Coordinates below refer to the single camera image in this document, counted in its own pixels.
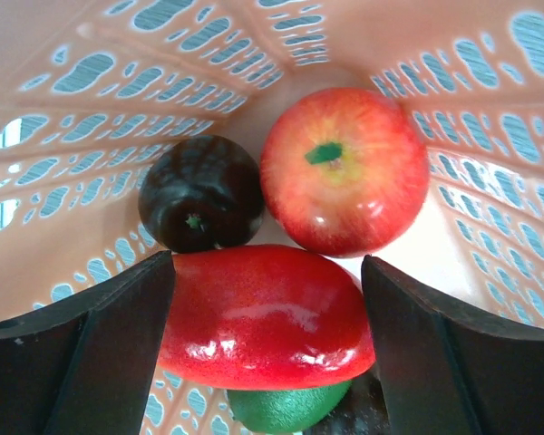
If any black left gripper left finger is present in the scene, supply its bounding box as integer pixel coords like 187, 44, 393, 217
0, 251, 176, 434

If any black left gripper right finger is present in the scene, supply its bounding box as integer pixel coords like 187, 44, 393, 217
362, 256, 544, 434

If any red toy pepper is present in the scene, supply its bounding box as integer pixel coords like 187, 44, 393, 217
158, 245, 376, 391

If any red toy apple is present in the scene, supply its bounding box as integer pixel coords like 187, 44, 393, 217
260, 87, 430, 257

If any dark green toy fruit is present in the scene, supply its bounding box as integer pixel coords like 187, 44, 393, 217
227, 380, 352, 434

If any dark purple toy plum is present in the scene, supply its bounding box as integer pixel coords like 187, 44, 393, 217
138, 135, 265, 254

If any pink plastic basket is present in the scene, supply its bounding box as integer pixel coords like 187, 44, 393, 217
0, 0, 544, 434

